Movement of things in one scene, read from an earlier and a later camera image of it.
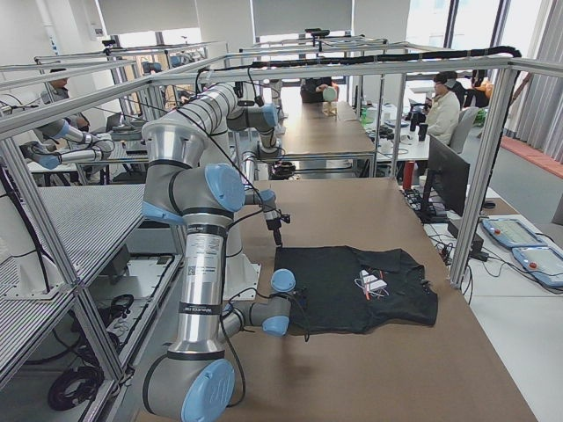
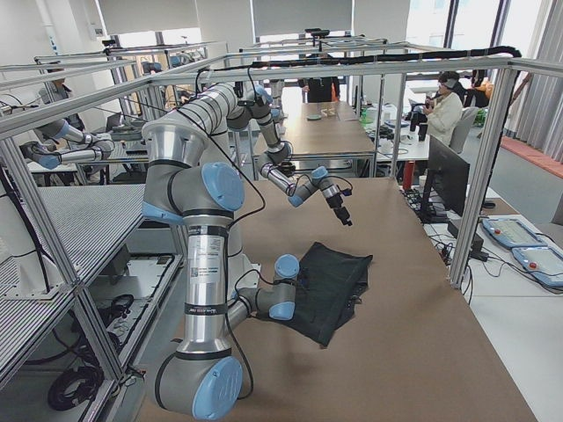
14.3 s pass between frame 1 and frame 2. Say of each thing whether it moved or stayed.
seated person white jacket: stayed
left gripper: moved
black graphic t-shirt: moved
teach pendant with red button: stayed
